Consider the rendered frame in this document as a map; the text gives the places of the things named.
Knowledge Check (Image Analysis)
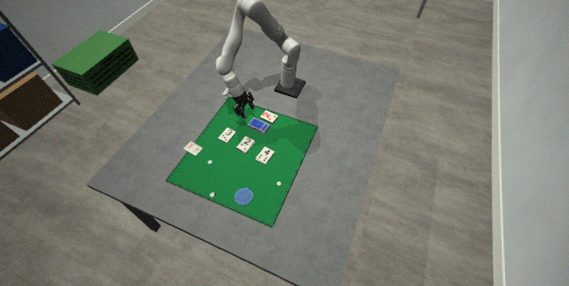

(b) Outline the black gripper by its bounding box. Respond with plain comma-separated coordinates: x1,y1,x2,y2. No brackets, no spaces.
233,91,255,119

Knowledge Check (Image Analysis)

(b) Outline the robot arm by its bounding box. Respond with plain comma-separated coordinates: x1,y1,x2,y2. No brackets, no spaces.
216,0,301,97

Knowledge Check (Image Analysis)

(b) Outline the blue round disc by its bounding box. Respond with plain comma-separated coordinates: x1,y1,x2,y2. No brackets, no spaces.
234,188,253,205

